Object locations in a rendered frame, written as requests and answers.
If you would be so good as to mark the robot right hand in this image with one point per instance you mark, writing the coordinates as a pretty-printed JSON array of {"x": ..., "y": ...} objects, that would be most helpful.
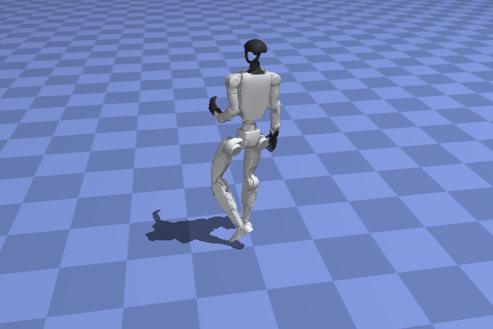
[{"x": 272, "y": 141}]

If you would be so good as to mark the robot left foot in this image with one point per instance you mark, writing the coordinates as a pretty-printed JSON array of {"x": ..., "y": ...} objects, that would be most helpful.
[{"x": 246, "y": 228}]

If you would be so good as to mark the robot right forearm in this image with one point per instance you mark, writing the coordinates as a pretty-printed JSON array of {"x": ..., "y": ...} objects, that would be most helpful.
[{"x": 275, "y": 119}]

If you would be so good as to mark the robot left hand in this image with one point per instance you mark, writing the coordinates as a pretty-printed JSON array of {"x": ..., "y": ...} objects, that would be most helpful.
[{"x": 213, "y": 106}]

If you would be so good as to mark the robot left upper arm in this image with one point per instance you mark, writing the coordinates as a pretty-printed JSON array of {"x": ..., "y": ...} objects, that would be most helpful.
[{"x": 232, "y": 81}]

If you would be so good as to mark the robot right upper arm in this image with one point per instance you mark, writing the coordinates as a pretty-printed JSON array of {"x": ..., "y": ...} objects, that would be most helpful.
[{"x": 274, "y": 91}]

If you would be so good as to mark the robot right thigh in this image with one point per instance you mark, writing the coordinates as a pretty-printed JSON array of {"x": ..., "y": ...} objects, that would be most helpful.
[{"x": 250, "y": 161}]

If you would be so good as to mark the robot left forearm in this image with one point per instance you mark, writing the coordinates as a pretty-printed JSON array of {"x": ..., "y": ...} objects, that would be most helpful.
[{"x": 224, "y": 116}]

